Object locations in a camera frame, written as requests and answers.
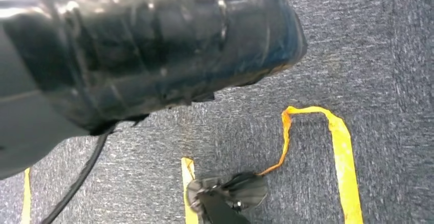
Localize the black robot foot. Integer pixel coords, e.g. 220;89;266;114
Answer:
186;171;269;224

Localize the yellow tape square peeled corner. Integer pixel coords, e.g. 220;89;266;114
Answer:
181;105;364;224

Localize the yellow floor tape mark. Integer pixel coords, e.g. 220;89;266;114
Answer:
19;167;32;224

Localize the black left hand cable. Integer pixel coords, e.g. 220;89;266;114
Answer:
40;124;118;224

